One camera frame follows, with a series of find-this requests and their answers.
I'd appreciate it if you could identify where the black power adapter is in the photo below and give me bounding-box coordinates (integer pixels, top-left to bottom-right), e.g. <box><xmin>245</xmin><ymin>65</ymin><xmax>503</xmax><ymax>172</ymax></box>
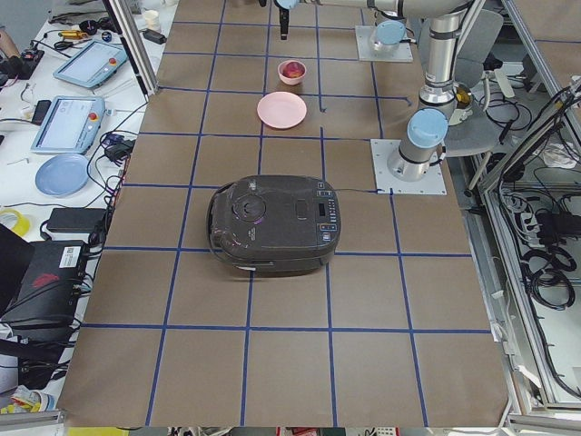
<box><xmin>40</xmin><ymin>207</ymin><xmax>105</xmax><ymax>240</ymax></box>

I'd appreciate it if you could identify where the upper teach pendant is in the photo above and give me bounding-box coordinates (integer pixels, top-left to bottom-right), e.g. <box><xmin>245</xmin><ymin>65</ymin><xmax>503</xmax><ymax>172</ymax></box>
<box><xmin>53</xmin><ymin>41</ymin><xmax>128</xmax><ymax>89</ymax></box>

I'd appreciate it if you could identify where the yellow tape roll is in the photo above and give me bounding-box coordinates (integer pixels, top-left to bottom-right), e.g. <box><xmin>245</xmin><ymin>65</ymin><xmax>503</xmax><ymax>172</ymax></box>
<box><xmin>0</xmin><ymin>208</ymin><xmax>31</xmax><ymax>237</ymax></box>

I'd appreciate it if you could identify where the aluminium frame post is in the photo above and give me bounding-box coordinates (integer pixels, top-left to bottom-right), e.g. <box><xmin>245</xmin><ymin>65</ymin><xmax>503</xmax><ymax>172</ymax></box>
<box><xmin>103</xmin><ymin>0</ymin><xmax>158</xmax><ymax>96</ymax></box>

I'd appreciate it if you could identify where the lower teach pendant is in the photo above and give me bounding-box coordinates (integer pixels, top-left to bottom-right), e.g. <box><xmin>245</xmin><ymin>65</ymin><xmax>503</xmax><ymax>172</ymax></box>
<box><xmin>31</xmin><ymin>95</ymin><xmax>105</xmax><ymax>154</ymax></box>

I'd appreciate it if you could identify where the pink plate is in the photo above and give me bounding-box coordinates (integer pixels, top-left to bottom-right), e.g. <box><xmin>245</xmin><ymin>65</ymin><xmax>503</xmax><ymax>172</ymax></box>
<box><xmin>257</xmin><ymin>92</ymin><xmax>307</xmax><ymax>130</ymax></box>

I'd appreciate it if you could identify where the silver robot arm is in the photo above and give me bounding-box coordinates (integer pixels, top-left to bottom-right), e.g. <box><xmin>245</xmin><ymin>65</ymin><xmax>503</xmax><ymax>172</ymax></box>
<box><xmin>369</xmin><ymin>9</ymin><xmax>414</xmax><ymax>52</ymax></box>
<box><xmin>316</xmin><ymin>1</ymin><xmax>474</xmax><ymax>182</ymax></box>

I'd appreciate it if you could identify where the blue plate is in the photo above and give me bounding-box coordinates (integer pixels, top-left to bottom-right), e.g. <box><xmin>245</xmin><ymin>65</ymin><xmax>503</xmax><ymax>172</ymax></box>
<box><xmin>34</xmin><ymin>154</ymin><xmax>89</xmax><ymax>196</ymax></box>

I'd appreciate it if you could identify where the black computer box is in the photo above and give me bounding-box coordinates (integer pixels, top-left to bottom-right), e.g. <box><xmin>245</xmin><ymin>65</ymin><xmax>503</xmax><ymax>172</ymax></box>
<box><xmin>1</xmin><ymin>226</ymin><xmax>88</xmax><ymax>330</ymax></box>

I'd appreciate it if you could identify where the pink bowl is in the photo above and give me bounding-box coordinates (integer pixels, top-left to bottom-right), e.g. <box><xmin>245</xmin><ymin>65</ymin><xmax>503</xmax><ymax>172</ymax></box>
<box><xmin>277</xmin><ymin>60</ymin><xmax>307</xmax><ymax>85</ymax></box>

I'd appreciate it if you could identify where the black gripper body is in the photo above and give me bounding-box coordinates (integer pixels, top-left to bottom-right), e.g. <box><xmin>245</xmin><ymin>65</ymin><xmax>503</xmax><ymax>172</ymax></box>
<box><xmin>279</xmin><ymin>7</ymin><xmax>290</xmax><ymax>26</ymax></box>

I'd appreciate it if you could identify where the red apple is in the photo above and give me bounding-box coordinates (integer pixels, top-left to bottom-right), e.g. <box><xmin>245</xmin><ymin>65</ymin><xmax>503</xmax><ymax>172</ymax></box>
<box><xmin>282</xmin><ymin>62</ymin><xmax>305</xmax><ymax>79</ymax></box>

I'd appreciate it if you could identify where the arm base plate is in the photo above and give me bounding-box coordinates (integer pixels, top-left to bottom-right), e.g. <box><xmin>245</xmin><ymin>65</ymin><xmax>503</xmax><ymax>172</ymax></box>
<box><xmin>355</xmin><ymin>25</ymin><xmax>413</xmax><ymax>63</ymax></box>
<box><xmin>370</xmin><ymin>139</ymin><xmax>447</xmax><ymax>195</ymax></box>

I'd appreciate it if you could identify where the teach pendant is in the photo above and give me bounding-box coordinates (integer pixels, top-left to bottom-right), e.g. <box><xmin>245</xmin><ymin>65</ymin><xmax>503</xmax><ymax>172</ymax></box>
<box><xmin>53</xmin><ymin>41</ymin><xmax>128</xmax><ymax>89</ymax></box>
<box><xmin>31</xmin><ymin>95</ymin><xmax>105</xmax><ymax>154</ymax></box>

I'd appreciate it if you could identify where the dark grey rice cooker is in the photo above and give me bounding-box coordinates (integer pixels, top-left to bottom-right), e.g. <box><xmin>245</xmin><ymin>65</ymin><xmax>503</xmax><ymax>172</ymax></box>
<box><xmin>206</xmin><ymin>174</ymin><xmax>341</xmax><ymax>273</ymax></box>

